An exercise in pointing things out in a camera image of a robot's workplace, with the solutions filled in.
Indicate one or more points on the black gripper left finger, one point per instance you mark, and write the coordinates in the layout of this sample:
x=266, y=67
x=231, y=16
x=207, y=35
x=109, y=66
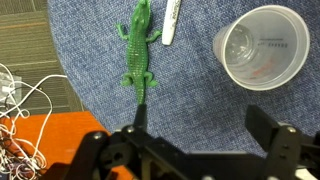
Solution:
x=96, y=150

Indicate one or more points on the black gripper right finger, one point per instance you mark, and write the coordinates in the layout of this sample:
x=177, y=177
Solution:
x=283, y=146

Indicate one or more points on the white marker blue cap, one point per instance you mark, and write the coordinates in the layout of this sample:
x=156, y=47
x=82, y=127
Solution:
x=170, y=23

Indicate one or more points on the clear plastic cup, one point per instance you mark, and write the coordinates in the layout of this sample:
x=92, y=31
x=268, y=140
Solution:
x=266, y=46

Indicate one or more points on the round blue-covered table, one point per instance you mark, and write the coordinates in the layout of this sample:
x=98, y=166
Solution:
x=200, y=110

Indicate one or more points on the green toy lizard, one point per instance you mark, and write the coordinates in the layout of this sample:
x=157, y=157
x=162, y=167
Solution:
x=138, y=50

